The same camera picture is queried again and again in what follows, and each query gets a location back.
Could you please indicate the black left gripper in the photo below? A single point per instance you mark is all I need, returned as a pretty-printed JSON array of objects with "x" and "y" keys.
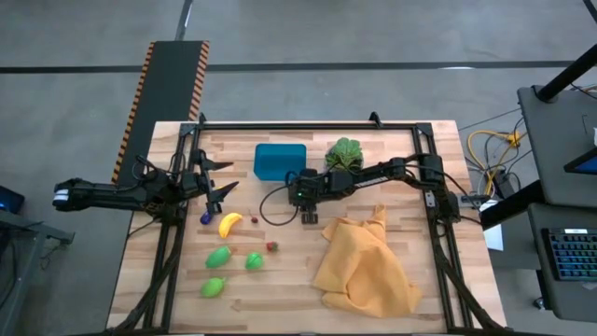
[{"x": 198, "y": 182}]

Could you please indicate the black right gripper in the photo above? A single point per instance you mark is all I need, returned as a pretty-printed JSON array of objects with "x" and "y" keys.
[{"x": 305, "y": 189}]

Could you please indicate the large yellow toy banana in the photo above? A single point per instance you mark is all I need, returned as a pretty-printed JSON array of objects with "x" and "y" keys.
[{"x": 229, "y": 224}]

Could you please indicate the red toy strawberry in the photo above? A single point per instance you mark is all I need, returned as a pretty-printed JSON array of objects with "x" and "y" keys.
[{"x": 272, "y": 246}]

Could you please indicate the dark red toy cherry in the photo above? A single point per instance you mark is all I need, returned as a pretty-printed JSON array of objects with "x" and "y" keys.
[{"x": 254, "y": 219}]

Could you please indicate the orange waffle cloth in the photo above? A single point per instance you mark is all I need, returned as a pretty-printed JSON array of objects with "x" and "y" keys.
[{"x": 359, "y": 266}]

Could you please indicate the green toy fruit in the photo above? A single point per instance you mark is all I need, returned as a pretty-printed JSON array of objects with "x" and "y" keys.
[
  {"x": 254, "y": 261},
  {"x": 217, "y": 257},
  {"x": 213, "y": 288}
]

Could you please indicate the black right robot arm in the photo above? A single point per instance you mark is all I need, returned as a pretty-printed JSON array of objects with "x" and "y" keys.
[{"x": 373, "y": 175}]

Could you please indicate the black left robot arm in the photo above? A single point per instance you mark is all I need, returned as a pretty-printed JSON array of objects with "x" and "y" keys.
[{"x": 107, "y": 196}]

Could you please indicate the teal plastic tupperware container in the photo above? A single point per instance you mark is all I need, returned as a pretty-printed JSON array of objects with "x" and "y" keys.
[{"x": 275, "y": 162}]

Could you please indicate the potted succulent in patterned pot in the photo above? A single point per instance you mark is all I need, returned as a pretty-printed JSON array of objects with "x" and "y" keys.
[{"x": 344, "y": 154}]

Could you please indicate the black hazard-striped floor mat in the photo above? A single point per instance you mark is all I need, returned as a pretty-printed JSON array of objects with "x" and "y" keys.
[{"x": 168, "y": 79}]

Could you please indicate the white paper sheet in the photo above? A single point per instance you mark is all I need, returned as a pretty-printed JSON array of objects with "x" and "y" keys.
[{"x": 494, "y": 238}]

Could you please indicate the grey metal stand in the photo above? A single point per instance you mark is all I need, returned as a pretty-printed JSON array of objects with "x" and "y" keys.
[{"x": 42, "y": 231}]

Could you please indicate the dark device with blue light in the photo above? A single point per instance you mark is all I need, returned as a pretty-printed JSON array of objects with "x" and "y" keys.
[{"x": 9, "y": 200}]

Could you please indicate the black caster wheel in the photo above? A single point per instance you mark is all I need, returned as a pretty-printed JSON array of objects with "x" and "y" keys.
[{"x": 538, "y": 303}]

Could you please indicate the grey keyboard desk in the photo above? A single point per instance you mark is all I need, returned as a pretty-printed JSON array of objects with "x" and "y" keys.
[{"x": 545, "y": 298}]

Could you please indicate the grey cart top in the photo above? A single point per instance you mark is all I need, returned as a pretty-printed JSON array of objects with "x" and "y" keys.
[{"x": 555, "y": 149}]

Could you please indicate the backlit computer keyboard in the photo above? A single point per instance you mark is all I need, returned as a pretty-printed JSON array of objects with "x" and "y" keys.
[{"x": 571, "y": 256}]

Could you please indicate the dark tablet with blue screen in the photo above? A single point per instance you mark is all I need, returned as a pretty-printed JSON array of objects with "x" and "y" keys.
[{"x": 583, "y": 164}]

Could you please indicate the black diagonal pole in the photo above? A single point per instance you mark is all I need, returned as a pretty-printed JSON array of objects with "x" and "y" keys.
[{"x": 566, "y": 74}]

